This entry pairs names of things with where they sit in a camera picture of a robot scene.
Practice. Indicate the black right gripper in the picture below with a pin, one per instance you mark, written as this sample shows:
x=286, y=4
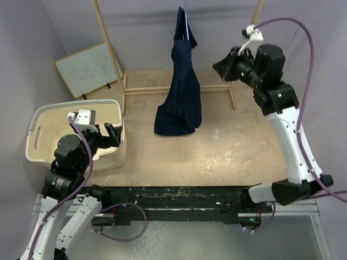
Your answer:
x=225, y=67

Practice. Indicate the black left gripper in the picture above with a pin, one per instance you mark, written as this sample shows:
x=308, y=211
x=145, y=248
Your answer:
x=114, y=134

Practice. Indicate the navy blue t shirt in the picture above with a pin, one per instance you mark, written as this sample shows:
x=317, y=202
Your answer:
x=181, y=112

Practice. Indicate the light blue wire hanger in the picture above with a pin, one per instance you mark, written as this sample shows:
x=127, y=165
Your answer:
x=186, y=19

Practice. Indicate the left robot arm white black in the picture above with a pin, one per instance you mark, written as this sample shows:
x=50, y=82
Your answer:
x=52, y=237

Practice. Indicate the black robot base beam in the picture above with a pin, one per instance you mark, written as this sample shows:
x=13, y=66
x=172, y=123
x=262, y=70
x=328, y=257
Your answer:
x=226, y=204

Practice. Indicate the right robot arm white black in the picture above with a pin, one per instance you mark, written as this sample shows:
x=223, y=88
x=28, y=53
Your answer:
x=280, y=106

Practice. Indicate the cream plastic laundry basket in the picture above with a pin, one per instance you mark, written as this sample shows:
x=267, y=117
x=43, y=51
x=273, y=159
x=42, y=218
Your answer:
x=50, y=123

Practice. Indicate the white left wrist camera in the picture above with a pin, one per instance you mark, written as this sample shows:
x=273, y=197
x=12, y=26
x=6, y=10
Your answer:
x=84, y=117

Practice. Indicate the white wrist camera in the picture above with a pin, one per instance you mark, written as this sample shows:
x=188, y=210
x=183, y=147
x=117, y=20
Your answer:
x=253, y=38
x=84, y=117

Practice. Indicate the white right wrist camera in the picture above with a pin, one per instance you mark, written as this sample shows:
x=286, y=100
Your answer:
x=253, y=38

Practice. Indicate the small whiteboard wooden frame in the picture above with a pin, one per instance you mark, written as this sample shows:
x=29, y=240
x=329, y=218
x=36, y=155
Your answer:
x=87, y=70

